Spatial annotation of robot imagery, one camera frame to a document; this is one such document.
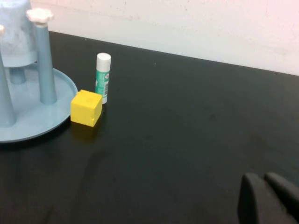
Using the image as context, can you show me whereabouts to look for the blue cup stand white caps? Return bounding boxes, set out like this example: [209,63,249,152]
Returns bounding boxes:
[0,8,79,143]

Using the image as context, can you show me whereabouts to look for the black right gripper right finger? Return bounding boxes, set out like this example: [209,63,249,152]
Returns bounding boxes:
[263,172,299,222]

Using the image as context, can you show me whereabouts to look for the yellow cube block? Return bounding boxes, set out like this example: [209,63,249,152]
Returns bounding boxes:
[70,89,103,128]

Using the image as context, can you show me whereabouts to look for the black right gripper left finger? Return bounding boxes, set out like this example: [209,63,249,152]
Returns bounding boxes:
[237,172,299,224]

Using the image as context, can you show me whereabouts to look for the light blue plastic cup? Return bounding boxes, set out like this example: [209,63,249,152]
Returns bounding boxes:
[0,0,38,68]

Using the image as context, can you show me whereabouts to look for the green white glue stick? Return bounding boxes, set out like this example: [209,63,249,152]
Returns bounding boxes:
[95,52,112,105]

